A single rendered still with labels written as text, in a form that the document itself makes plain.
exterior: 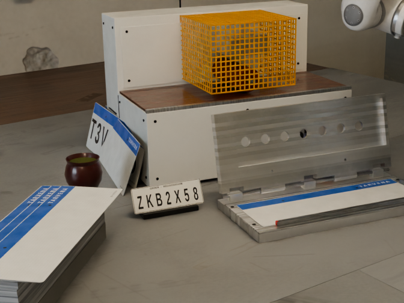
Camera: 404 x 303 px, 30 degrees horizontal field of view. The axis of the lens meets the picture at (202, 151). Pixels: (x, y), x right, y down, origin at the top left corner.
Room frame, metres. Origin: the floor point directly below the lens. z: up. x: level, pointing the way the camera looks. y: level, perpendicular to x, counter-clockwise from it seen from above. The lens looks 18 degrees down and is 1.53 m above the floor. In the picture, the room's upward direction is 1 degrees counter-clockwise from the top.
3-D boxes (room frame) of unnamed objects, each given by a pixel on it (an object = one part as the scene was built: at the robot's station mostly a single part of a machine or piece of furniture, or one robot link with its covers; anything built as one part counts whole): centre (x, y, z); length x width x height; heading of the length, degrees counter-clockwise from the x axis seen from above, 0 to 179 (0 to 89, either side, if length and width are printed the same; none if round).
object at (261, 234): (1.54, -0.27, 0.92); 0.44 x 0.21 x 0.04; 112
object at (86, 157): (1.60, 0.27, 0.96); 0.09 x 0.09 x 0.11
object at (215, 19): (1.89, -0.09, 1.19); 0.23 x 0.20 x 0.17; 112
